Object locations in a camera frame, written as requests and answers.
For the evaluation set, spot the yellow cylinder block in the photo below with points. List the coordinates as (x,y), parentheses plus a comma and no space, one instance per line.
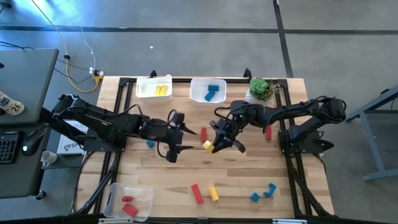
(213,193)

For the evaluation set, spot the white curved-rim plastic bin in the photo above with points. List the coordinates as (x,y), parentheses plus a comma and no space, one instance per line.
(197,93)

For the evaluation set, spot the wide red block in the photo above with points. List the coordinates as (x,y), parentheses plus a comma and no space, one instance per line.
(130,210)

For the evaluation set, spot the long yellow block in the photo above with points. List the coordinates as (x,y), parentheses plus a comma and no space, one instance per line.
(207,145)

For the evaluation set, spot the spiky air plant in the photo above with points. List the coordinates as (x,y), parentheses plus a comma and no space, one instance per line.
(272,90)

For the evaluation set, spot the triangle-patterned plant pot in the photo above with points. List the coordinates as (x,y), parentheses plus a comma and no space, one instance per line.
(248,98)

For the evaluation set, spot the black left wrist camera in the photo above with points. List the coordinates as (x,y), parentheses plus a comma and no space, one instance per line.
(178,118)

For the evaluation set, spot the white printed sheet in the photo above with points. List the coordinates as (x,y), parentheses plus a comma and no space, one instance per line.
(66,146)

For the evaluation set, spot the blue rectangular block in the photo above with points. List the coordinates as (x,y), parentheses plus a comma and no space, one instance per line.
(213,88)

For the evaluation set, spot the black computer mouse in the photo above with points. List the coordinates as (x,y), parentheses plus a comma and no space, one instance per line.
(31,143)

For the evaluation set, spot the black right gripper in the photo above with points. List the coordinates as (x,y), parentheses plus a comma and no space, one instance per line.
(227,127)

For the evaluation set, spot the green succulent plant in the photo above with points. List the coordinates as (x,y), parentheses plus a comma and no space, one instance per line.
(258,86)

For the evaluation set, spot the white straight-rimmed plastic bin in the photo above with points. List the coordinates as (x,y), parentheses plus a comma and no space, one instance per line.
(146,93)

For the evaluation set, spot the long blue block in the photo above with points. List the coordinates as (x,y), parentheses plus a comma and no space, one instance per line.
(210,96)

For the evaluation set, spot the black aluminium table frame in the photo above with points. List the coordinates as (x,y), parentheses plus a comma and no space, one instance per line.
(181,80)

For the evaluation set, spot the white item printed 26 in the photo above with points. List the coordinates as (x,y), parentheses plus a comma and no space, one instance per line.
(11,104)

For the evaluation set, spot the yellow rectangular block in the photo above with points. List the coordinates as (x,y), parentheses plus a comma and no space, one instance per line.
(158,90)

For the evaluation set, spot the grey desk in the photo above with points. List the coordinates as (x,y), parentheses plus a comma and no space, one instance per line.
(25,77)

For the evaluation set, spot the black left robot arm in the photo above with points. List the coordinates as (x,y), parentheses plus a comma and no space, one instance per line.
(102,119)

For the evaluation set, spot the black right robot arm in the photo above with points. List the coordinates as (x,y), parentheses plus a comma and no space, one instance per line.
(295,110)

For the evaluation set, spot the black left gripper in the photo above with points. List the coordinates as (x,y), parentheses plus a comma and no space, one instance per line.
(174,140)

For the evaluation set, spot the blue-grey table frame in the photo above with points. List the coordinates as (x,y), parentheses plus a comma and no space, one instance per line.
(371,146)

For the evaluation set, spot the long red rectangular block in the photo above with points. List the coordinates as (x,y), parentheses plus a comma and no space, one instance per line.
(197,194)

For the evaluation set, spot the black keyboard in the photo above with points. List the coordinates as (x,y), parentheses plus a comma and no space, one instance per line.
(7,147)

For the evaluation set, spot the small blue cube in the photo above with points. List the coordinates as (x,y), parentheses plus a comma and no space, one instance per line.
(255,197)
(150,143)

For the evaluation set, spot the blue arch block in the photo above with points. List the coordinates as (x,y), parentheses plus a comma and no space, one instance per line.
(273,186)

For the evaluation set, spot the clear plastic bin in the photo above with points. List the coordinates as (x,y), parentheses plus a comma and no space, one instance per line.
(140,193)

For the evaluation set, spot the white cup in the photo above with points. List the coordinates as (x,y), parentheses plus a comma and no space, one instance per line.
(49,157)

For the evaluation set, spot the power strip with plugs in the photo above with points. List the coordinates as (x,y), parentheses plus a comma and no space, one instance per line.
(97,76)

